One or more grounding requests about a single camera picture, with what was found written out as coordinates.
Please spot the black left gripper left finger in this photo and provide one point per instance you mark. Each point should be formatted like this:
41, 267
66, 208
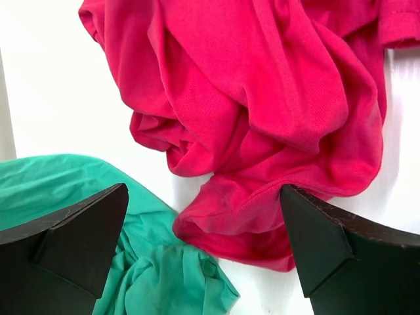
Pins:
59, 263

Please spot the red t shirt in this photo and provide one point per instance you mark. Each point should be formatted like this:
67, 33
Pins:
257, 95

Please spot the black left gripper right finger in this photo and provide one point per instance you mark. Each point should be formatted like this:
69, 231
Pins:
348, 264

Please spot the green t shirt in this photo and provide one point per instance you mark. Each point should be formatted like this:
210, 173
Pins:
152, 271

